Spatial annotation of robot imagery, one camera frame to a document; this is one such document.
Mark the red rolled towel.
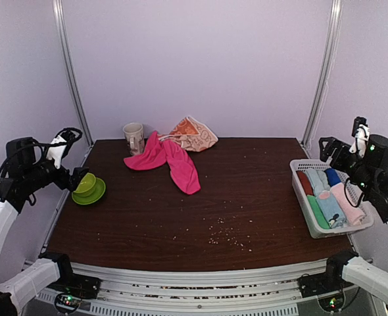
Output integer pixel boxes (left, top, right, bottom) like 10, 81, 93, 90
296, 171, 314, 196

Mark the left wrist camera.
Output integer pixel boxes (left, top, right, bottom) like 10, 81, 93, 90
45, 127, 83, 169

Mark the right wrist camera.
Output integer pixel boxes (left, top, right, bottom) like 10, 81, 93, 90
349, 117, 370, 157

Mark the green rolled towel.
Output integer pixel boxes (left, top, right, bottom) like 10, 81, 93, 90
306, 195, 330, 229

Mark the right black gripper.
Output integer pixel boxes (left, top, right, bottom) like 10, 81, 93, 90
318, 137, 376, 196

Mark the aluminium frame post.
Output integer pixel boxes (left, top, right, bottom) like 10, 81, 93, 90
52, 0, 94, 147
301, 0, 343, 153

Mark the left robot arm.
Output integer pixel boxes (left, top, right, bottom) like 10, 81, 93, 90
0, 131, 88, 315

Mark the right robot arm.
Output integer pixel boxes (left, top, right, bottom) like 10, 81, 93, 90
319, 134, 388, 308

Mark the dark blue rolled towel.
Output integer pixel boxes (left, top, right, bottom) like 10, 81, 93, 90
324, 168, 342, 187

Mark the green plastic bowl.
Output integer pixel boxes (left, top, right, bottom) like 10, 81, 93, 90
73, 172, 97, 197

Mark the right aluminium frame post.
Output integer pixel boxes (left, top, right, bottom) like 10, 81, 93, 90
301, 0, 343, 153

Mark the light blue rolled towel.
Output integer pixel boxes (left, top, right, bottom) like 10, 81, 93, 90
304, 168, 330, 197

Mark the left aluminium frame post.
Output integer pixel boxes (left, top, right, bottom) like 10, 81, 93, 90
52, 0, 94, 147

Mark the beige ceramic mug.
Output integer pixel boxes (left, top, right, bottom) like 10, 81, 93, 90
122, 122, 145, 155

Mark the orange patterned towel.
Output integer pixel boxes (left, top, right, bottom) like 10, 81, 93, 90
158, 116, 219, 152

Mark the pink microfiber towel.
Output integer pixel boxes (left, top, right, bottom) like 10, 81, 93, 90
124, 131, 201, 195

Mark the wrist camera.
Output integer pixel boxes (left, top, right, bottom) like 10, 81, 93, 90
45, 127, 83, 169
349, 117, 370, 157

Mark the white plastic basket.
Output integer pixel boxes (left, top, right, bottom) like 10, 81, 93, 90
290, 159, 374, 239

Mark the blue cartoon rolled towel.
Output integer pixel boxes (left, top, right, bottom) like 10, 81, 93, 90
316, 191, 346, 228

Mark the light pink rolled towel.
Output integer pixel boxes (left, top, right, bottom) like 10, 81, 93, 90
330, 182, 365, 226

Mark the green plastic plate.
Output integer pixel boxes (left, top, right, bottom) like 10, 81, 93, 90
72, 177, 106, 205

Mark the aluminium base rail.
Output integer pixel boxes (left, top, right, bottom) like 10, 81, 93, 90
22, 259, 379, 316

